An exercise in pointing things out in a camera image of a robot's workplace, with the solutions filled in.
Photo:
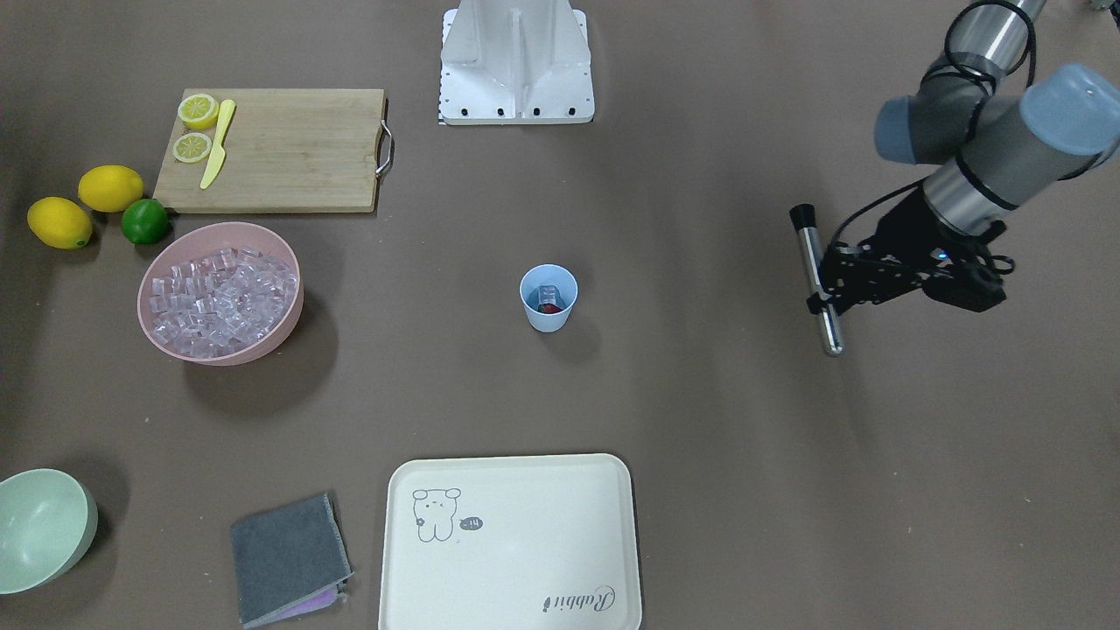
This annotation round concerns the blue plastic cup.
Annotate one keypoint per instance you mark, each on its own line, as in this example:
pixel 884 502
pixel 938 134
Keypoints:
pixel 565 282

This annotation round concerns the pink bowl of ice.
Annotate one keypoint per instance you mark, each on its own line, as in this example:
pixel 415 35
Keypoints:
pixel 221 295

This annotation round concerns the yellow lemon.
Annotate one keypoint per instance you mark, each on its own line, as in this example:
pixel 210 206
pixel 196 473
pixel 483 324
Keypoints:
pixel 60 223
pixel 111 188

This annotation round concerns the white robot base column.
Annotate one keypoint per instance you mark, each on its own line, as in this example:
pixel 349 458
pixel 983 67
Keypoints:
pixel 515 62

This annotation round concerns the wooden cutting board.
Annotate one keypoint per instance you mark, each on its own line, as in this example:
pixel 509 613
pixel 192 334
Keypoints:
pixel 289 150

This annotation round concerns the grey folded cloth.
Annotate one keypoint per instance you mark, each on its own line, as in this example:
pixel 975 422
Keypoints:
pixel 288 561

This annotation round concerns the clear ice cube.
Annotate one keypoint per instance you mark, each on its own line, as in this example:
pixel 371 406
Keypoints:
pixel 548 293

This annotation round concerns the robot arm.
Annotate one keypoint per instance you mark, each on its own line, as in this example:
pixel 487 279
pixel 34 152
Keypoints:
pixel 996 138

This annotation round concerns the steel muddler black tip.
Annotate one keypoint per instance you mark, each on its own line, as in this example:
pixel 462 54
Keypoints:
pixel 803 219

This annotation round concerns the yellow plastic knife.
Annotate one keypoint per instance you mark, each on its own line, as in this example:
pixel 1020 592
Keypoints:
pixel 218 154

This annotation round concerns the lemon slice upper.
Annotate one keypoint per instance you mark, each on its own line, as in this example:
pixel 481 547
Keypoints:
pixel 199 112

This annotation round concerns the green lime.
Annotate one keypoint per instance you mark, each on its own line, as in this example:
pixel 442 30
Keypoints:
pixel 145 222

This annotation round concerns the mint green bowl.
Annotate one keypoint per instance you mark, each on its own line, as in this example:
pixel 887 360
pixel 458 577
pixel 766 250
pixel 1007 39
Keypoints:
pixel 48 522

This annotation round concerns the lemon slice lower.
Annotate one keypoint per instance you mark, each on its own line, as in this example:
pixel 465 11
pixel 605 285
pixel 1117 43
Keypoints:
pixel 192 147

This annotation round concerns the yellow lemon near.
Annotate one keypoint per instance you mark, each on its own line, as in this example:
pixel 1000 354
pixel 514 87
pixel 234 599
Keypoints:
pixel 60 223

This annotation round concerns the yellow lemon far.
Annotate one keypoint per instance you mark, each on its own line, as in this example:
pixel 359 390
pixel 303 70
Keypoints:
pixel 111 188

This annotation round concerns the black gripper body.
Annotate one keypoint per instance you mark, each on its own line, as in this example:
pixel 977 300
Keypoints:
pixel 901 229

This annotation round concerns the lemon slice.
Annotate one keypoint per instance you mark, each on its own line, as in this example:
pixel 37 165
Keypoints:
pixel 192 147
pixel 199 112

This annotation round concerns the cream rabbit tray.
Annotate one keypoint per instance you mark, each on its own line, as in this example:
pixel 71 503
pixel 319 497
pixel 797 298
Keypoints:
pixel 511 542

